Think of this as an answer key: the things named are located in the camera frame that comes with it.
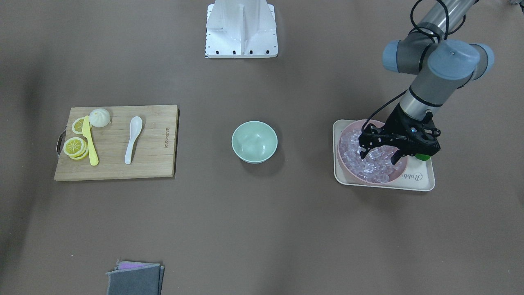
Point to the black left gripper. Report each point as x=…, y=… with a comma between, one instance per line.
x=395, y=121

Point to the white ceramic spoon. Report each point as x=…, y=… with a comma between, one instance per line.
x=135, y=128

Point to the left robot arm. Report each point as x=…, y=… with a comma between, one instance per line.
x=440, y=65

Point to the pink bowl of ice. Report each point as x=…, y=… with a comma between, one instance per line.
x=375, y=168

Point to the mint green bowl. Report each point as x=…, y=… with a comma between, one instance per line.
x=254, y=142

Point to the green lime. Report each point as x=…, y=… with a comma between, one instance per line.
x=422, y=157

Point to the beige rabbit tray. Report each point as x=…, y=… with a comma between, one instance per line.
x=418, y=175

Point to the bamboo cutting board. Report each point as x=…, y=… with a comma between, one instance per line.
x=153, y=155

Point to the white steamed bun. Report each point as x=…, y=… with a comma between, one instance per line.
x=99, y=117

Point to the grey folded cloth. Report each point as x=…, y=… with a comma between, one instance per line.
x=135, y=278

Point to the yellow plastic knife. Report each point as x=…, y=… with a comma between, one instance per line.
x=92, y=152

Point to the upper lemon slices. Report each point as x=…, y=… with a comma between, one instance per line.
x=76, y=148

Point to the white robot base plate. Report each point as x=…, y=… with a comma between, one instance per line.
x=241, y=29

